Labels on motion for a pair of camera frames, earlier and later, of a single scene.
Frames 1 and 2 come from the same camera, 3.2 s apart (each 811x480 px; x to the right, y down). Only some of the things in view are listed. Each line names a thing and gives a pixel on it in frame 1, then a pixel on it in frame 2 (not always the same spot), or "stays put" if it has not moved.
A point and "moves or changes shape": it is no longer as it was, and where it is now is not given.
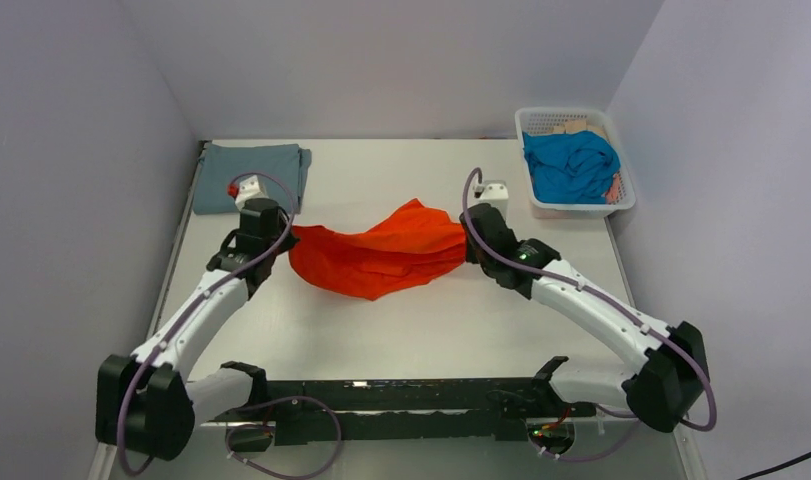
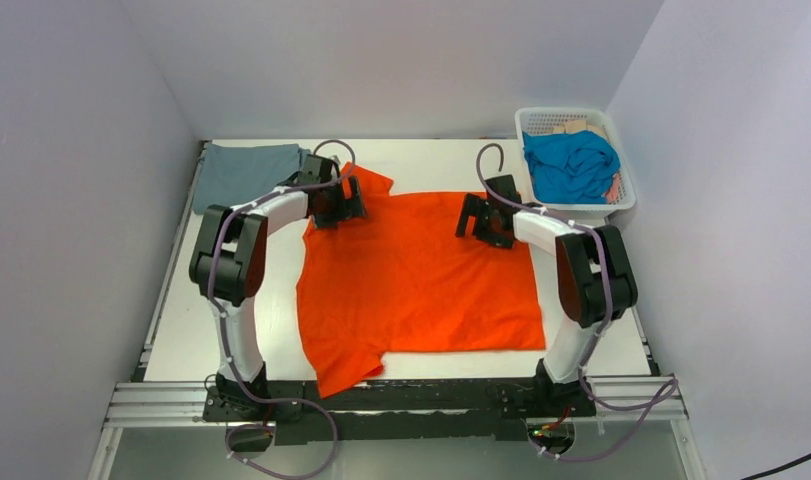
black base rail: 335,410 stays put
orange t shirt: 415,243 moves or changes shape
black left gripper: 272,234 to 342,207
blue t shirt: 571,167 stays put
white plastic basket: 541,118 stays put
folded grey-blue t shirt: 281,170 stays put
